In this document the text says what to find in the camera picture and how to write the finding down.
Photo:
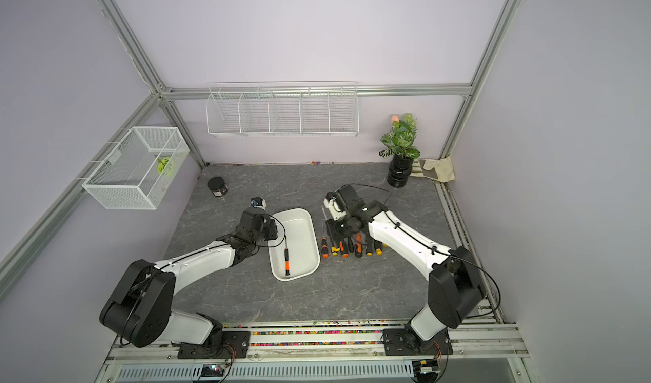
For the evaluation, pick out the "green object in basket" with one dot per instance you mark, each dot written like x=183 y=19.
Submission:
x=164 y=167

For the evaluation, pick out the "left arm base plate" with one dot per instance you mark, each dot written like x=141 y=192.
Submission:
x=225 y=344

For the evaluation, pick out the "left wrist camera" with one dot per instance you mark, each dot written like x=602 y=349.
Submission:
x=258 y=202

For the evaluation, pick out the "beige cloth bag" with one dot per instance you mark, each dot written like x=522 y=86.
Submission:
x=439 y=170

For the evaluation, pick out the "slim orange black precision screwdriver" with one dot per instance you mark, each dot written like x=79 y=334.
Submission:
x=286 y=257

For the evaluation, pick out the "black jar with label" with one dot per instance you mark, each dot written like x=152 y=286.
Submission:
x=217 y=186

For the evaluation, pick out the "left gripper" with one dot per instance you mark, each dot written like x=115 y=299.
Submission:
x=270 y=224

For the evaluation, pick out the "white mesh wall basket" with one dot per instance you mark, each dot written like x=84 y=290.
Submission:
x=127 y=178

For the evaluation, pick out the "white storage box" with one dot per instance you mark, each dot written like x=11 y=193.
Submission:
x=298 y=225

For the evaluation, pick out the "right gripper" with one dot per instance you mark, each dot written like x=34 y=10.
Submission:
x=331 y=230

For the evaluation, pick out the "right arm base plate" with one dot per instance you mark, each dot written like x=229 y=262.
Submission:
x=404 y=342

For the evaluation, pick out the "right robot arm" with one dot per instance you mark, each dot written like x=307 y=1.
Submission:
x=455 y=286

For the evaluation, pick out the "yellow collar screwdriver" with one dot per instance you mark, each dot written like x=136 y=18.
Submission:
x=369 y=247

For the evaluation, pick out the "potted green plant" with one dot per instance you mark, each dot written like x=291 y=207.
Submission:
x=399 y=145

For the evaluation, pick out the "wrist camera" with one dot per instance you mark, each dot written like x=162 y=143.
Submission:
x=258 y=202
x=332 y=207

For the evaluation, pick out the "small orange black screwdriver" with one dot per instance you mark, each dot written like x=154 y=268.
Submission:
x=344 y=248

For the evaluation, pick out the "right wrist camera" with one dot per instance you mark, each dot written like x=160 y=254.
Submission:
x=332 y=207

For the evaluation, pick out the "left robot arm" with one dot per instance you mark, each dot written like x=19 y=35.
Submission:
x=139 y=309

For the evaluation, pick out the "white wire wall shelf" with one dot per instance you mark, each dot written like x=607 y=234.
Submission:
x=282 y=108

